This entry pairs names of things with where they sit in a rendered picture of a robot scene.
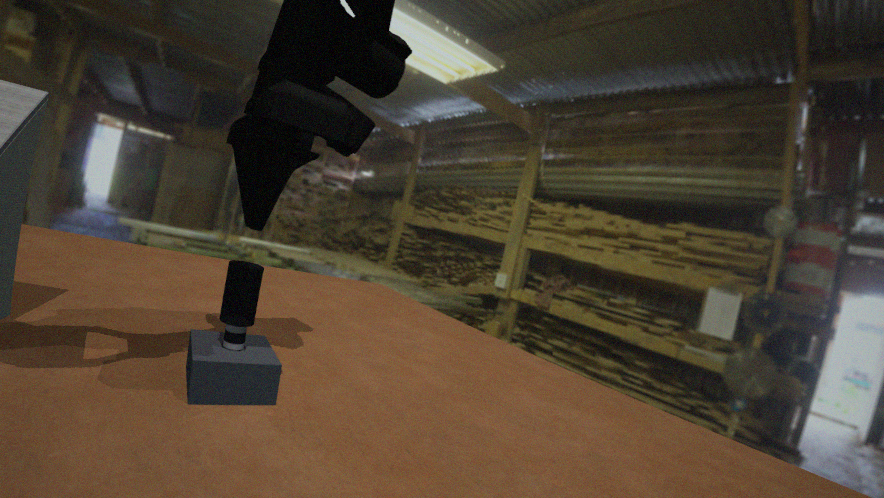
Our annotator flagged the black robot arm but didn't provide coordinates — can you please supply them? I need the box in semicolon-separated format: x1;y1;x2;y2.
270;0;412;157

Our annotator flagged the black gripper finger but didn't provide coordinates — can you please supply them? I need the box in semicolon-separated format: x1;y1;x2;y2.
232;139;249;228
240;132;320;231

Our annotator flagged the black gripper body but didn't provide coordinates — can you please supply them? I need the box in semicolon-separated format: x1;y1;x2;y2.
226;36;354;151

